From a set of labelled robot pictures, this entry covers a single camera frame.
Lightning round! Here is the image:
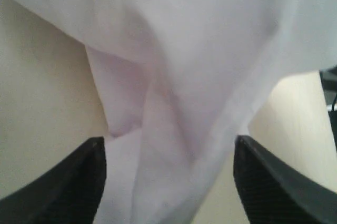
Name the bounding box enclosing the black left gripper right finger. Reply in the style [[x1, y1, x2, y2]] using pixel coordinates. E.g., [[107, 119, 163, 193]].
[[233, 135, 336, 224]]

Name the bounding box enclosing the white t-shirt red lettering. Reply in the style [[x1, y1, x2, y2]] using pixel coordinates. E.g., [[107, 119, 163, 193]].
[[0, 0, 337, 224]]

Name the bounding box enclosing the black cable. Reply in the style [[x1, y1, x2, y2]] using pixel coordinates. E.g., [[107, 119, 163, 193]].
[[328, 94, 337, 115]]

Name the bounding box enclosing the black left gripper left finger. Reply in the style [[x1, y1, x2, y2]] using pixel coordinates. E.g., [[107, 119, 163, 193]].
[[1, 137, 106, 223]]

